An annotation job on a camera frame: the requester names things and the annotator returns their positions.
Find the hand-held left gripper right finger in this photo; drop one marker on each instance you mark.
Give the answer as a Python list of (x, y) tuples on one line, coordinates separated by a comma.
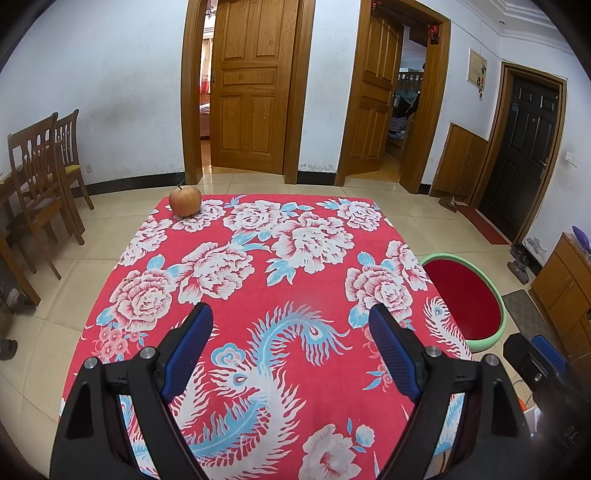
[(395, 355)]

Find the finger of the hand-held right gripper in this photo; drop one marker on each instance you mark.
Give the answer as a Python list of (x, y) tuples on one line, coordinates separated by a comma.
[(524, 364), (549, 353)]

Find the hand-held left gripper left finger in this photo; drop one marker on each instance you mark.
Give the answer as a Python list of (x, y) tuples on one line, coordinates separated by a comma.
[(187, 355)]

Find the grey floor mat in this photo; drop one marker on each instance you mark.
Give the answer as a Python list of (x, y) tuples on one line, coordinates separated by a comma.
[(531, 318)]

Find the orange plastic bag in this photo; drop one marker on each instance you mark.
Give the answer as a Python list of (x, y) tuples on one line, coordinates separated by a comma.
[(521, 406)]

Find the wooden side cabinet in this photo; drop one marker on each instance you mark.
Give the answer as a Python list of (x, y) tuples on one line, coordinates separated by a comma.
[(565, 286)]

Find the red basin with green rim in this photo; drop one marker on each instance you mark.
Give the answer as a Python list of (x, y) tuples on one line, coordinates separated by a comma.
[(466, 300)]

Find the pair of dark shoes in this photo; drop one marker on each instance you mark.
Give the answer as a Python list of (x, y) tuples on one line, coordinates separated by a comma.
[(521, 265)]

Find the red floral tablecloth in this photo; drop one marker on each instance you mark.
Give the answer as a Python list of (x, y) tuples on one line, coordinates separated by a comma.
[(277, 286)]

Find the red doormat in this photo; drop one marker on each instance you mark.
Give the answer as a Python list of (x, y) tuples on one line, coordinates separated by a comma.
[(485, 225)]

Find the red apple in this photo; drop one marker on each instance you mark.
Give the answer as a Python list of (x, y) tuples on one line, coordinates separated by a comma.
[(184, 201)]

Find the brown shoe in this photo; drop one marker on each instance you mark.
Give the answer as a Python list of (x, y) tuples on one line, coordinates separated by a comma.
[(449, 203)]

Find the black slipper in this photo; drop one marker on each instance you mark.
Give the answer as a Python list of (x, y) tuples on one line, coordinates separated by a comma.
[(7, 349), (21, 302)]

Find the dark entrance door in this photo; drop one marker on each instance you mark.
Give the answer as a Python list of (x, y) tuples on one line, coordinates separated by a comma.
[(519, 157)]

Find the wooden dining table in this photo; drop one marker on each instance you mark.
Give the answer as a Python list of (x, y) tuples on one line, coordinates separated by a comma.
[(11, 221)]

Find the wooden chair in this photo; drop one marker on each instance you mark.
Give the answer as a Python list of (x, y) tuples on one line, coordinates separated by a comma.
[(37, 184), (69, 152)]

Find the light wooden panel door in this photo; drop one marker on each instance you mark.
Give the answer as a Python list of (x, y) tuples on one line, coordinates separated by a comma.
[(371, 101), (254, 92)]

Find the white light switch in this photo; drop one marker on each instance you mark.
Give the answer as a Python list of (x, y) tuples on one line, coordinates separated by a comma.
[(571, 159)]

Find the low wooden wall cabinet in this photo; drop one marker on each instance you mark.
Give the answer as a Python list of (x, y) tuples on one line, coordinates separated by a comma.
[(461, 161)]

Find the beige wall panel box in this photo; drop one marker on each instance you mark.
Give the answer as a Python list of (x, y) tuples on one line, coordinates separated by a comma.
[(476, 68)]

